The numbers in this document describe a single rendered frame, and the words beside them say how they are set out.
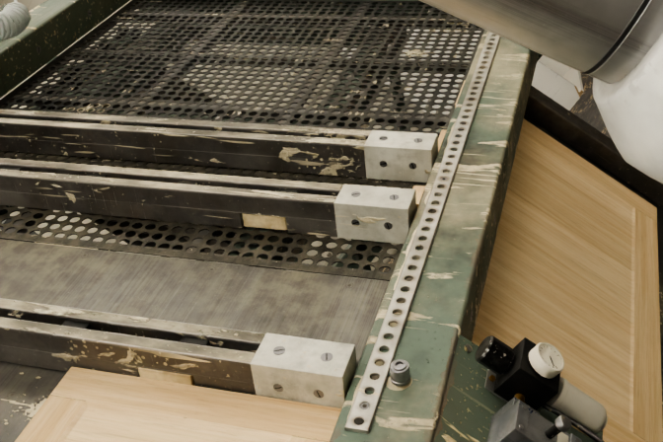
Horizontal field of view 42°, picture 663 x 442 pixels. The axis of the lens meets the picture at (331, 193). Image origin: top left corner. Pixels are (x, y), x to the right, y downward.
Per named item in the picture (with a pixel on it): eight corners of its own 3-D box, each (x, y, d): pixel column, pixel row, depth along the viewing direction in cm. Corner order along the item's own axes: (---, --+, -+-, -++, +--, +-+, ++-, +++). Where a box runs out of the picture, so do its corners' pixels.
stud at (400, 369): (407, 390, 108) (406, 372, 106) (389, 387, 109) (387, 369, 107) (411, 376, 110) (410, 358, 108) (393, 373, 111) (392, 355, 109)
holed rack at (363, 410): (368, 434, 102) (368, 430, 102) (344, 430, 103) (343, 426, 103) (521, -27, 234) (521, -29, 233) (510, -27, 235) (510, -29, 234)
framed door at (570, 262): (655, 487, 156) (664, 482, 155) (403, 325, 152) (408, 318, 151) (650, 213, 228) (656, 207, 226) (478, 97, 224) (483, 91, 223)
